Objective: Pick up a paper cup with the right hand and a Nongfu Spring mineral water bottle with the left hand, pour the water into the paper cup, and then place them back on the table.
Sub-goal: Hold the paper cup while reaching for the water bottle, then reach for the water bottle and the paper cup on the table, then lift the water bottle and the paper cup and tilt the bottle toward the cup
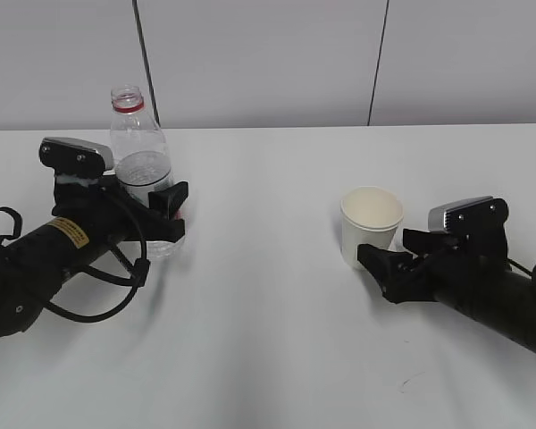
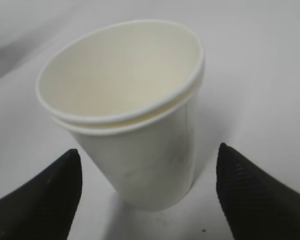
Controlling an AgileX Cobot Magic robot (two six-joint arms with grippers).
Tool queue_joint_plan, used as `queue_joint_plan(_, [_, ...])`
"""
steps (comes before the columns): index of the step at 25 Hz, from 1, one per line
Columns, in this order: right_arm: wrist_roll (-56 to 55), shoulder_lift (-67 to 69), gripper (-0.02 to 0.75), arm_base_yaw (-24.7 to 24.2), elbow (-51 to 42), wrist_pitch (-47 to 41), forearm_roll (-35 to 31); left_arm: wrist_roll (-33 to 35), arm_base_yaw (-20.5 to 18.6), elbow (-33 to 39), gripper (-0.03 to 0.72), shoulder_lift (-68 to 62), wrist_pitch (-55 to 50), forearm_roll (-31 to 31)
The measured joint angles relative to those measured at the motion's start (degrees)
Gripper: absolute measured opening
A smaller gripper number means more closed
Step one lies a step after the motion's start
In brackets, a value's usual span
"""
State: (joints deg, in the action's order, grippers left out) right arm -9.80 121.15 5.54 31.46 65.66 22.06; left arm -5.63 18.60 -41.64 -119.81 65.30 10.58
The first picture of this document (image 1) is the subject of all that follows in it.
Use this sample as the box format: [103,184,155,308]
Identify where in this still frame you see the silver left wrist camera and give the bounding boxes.
[38,137,114,179]

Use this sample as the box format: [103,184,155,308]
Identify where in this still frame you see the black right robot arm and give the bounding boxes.
[356,229,536,354]

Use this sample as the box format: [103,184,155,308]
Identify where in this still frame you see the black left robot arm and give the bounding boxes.
[0,175,188,337]

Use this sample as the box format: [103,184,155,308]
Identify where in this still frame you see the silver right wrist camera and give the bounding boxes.
[428,196,509,236]

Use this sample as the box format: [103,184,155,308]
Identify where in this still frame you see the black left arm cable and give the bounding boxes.
[0,178,152,324]

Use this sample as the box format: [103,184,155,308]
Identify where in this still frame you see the clear plastic water bottle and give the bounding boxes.
[110,83,187,260]

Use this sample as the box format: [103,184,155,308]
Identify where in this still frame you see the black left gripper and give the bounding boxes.
[51,172,188,244]

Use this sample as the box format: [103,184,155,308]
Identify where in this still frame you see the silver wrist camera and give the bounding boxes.
[38,137,114,179]
[428,196,509,236]

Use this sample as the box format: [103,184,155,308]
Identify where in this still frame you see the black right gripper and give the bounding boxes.
[356,223,513,305]

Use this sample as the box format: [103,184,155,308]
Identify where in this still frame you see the white paper cup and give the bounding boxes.
[340,186,404,270]

